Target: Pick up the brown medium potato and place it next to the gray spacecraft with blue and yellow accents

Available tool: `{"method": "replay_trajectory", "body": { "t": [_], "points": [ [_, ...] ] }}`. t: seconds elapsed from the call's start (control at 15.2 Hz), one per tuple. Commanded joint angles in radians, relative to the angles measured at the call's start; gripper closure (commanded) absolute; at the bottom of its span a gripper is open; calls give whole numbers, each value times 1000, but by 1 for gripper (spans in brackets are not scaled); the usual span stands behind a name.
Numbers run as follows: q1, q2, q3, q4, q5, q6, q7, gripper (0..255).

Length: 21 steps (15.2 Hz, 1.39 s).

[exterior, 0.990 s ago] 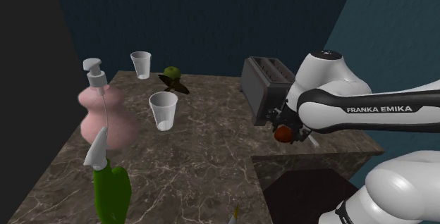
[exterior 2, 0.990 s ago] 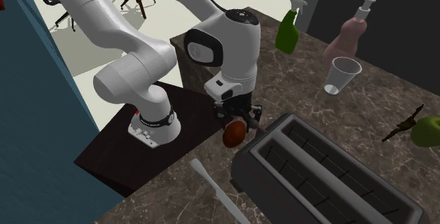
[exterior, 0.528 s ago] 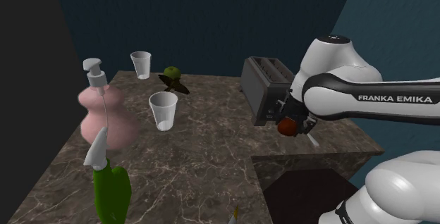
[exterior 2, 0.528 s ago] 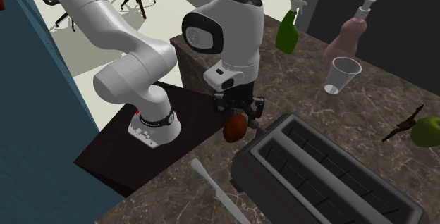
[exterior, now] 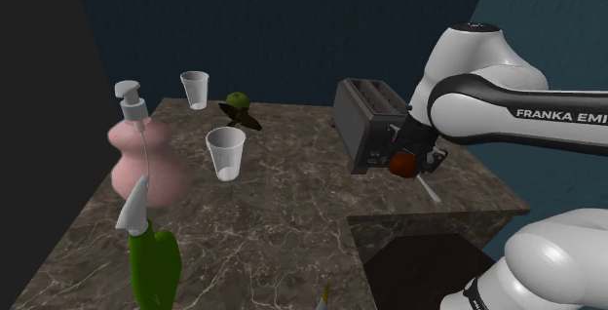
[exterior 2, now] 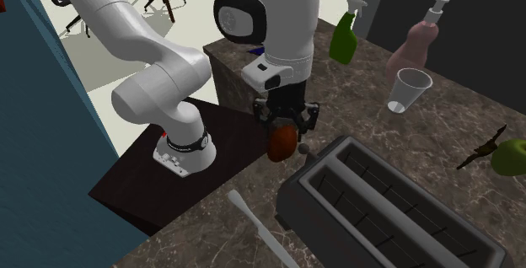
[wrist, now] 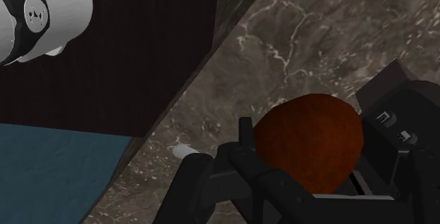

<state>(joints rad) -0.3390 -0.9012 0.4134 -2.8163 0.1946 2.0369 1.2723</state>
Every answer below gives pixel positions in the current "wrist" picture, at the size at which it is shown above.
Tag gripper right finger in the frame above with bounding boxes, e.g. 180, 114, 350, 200
398, 147, 440, 224

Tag small white cylinder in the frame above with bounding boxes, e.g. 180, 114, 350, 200
171, 144, 201, 159

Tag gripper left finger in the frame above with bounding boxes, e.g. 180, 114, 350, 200
152, 116, 314, 224

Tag red-brown round ball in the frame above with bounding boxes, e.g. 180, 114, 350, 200
252, 93, 365, 195

